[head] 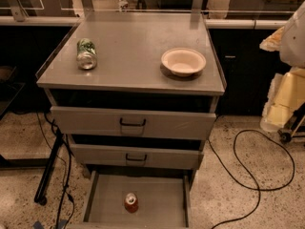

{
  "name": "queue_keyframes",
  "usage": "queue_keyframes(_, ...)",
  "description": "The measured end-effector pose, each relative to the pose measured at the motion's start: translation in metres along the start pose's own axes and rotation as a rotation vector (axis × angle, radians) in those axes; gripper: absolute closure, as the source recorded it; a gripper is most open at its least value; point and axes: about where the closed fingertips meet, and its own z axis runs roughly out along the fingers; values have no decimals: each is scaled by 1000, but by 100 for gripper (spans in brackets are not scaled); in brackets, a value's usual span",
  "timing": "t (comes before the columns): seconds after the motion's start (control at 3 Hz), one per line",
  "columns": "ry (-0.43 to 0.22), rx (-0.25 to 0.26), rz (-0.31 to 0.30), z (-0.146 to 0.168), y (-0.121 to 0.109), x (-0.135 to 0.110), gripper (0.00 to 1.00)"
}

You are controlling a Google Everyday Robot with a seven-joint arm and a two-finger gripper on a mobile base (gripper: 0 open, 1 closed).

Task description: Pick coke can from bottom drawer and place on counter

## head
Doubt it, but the black floor cables left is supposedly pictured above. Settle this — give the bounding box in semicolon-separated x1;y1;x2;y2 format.
35;112;76;229

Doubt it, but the grey top drawer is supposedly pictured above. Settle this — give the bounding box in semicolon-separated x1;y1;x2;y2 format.
51;106;215;140

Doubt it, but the grey metal drawer cabinet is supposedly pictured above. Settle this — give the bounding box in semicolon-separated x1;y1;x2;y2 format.
35;10;227;229

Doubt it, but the black drawer handle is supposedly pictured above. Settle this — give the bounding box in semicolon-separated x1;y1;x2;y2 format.
119;117;146;127
125;154;147;162

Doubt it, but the black stand leg with wheel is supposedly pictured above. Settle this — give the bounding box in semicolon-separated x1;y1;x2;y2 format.
34;130;62;206

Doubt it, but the grey open bottom drawer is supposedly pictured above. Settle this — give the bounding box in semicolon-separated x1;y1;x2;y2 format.
67;172;192;229

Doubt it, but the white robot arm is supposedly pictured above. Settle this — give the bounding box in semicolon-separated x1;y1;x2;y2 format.
259;2;305;133

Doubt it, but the red coke can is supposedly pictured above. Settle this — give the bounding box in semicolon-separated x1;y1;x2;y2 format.
124;193;138;213

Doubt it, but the black middle drawer handle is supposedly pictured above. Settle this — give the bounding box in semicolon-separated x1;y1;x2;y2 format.
125;154;147;162

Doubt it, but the white horizontal rail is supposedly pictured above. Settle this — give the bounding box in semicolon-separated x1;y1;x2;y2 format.
0;16;286;30

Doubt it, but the clear water bottle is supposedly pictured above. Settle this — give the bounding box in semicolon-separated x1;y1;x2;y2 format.
118;0;129;11

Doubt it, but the grey middle drawer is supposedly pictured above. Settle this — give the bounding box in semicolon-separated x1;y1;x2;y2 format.
70;135;203;170

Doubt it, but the wheeled cart leg right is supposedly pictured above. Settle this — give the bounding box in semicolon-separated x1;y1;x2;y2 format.
278;103;305;143

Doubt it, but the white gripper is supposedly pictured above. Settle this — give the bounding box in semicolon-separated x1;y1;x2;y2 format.
259;27;305;133

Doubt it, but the green soda can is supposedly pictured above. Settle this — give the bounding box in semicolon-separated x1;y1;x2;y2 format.
76;38;97;70

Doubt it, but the black top drawer handle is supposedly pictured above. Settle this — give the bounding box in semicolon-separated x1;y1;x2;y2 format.
119;117;146;127

